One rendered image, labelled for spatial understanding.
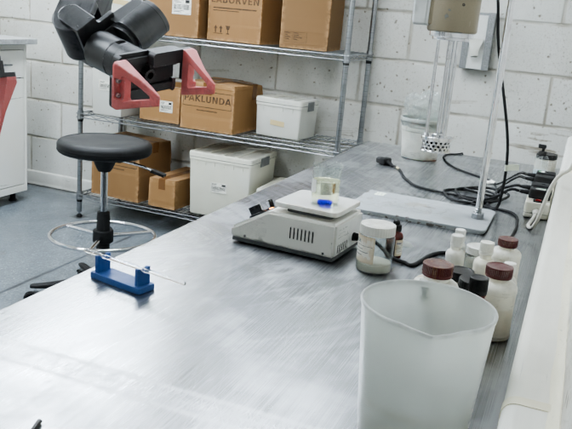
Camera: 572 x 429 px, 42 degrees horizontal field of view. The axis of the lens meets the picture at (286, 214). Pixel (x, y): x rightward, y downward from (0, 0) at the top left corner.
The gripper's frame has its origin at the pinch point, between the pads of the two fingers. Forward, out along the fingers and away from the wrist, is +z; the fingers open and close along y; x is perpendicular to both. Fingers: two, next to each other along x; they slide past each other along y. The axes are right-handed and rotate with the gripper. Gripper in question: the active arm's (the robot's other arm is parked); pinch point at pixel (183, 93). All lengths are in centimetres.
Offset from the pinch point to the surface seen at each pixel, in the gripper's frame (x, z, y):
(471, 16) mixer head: -3, 0, 74
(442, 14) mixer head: -2, -4, 70
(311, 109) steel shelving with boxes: 95, -138, 202
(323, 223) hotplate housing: 24.4, 9.3, 24.7
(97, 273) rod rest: 27.5, -3.6, -11.0
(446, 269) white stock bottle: 12.0, 38.6, 11.7
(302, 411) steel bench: 18.6, 39.7, -15.3
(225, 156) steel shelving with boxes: 120, -159, 168
